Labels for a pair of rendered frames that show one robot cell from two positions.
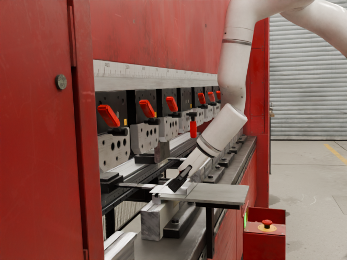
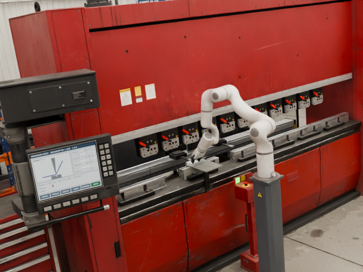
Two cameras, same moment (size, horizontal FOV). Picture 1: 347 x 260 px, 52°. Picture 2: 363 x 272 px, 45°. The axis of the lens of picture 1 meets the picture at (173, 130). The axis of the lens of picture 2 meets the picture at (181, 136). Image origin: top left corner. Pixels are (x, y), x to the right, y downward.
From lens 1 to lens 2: 2.75 m
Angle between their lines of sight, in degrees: 39
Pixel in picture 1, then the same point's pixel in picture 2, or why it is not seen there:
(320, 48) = not seen: outside the picture
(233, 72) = (202, 122)
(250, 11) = (206, 100)
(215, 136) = (200, 145)
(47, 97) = not seen: hidden behind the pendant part
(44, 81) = not seen: hidden behind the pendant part
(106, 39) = (144, 121)
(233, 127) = (204, 142)
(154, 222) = (181, 173)
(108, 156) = (146, 153)
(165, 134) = (185, 142)
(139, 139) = (163, 146)
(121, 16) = (152, 111)
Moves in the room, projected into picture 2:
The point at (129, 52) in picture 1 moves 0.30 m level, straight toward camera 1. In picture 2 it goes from (157, 120) to (134, 131)
